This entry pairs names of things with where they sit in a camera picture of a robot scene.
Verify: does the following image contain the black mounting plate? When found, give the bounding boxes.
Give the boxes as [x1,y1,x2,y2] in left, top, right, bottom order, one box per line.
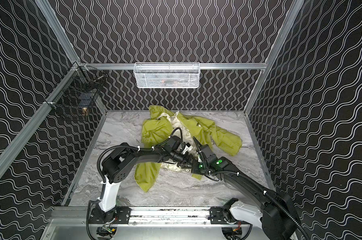
[88,206,132,224]
[207,207,249,225]

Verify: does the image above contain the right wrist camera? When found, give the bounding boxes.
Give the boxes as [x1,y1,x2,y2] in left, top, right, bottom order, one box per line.
[199,145,218,163]

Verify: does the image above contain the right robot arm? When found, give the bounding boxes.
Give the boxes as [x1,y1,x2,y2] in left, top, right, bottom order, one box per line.
[192,137,310,240]

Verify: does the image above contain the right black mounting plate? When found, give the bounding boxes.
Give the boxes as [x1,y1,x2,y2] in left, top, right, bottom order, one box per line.
[207,207,249,225]

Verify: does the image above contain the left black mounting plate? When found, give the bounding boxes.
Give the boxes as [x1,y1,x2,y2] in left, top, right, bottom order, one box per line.
[88,206,132,224]

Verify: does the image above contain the black wire wall basket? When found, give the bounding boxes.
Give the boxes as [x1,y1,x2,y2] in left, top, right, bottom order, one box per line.
[47,66,107,122]

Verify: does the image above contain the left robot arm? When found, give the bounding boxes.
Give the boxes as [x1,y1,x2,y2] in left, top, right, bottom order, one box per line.
[88,128,196,213]

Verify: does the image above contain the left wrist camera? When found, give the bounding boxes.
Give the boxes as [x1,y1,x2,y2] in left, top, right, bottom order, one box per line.
[163,136,193,155]

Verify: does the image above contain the white mesh wall basket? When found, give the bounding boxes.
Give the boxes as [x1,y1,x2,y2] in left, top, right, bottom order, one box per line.
[134,62,201,89]

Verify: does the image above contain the green zip-up jacket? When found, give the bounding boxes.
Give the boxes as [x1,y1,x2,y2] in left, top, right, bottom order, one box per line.
[134,104,243,193]

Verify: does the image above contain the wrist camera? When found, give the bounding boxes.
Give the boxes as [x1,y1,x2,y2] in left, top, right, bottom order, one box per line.
[163,136,193,155]
[199,145,218,163]

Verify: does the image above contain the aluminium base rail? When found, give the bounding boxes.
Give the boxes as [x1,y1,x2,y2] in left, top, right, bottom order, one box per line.
[48,206,289,227]

